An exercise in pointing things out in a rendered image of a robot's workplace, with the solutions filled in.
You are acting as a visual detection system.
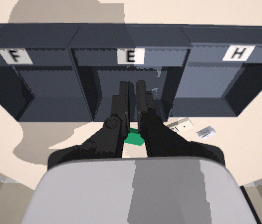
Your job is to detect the beige domino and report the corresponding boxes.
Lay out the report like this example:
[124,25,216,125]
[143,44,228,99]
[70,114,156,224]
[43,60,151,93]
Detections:
[166,117,194,133]

